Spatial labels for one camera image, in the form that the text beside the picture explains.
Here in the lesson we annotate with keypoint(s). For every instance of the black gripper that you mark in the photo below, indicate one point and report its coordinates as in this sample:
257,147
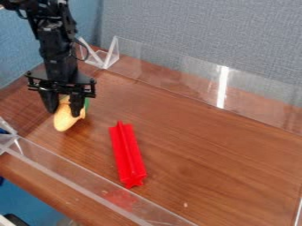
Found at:
61,78

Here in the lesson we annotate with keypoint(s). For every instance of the yellow green toy corn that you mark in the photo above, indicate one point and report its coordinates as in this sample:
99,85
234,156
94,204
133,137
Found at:
63,118

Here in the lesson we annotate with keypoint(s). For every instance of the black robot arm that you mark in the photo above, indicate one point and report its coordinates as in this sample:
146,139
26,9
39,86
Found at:
54,28

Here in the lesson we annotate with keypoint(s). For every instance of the red star-shaped plastic bar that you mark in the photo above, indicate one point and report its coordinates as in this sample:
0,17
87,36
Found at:
131,168

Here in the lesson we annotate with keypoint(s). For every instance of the clear acrylic corner bracket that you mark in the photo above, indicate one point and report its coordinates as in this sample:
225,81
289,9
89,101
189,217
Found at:
101,59

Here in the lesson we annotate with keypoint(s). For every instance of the clear acrylic left bracket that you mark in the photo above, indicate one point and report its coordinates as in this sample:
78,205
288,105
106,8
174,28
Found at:
9,138

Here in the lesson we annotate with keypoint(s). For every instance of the clear acrylic front wall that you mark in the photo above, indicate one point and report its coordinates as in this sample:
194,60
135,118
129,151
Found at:
78,191

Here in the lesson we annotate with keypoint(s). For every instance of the clear acrylic wall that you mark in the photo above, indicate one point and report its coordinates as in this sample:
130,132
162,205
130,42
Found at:
253,96
78,191

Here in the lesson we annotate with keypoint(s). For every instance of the clear acrylic back wall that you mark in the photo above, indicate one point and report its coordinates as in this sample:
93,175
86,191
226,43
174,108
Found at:
253,96

